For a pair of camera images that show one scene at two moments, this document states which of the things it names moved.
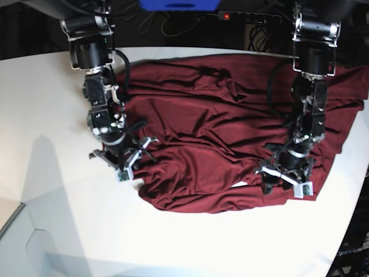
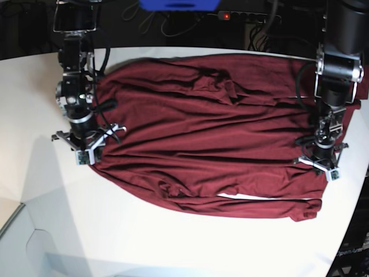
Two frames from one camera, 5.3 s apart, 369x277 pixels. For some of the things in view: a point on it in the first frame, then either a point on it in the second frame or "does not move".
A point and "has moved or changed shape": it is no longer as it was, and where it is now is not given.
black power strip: x=247 y=16 does not move
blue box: x=179 y=5 does not move
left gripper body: x=130 y=163 to x=97 y=146
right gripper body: x=294 y=173 to x=324 y=167
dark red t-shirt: x=213 y=116 has moved or changed shape
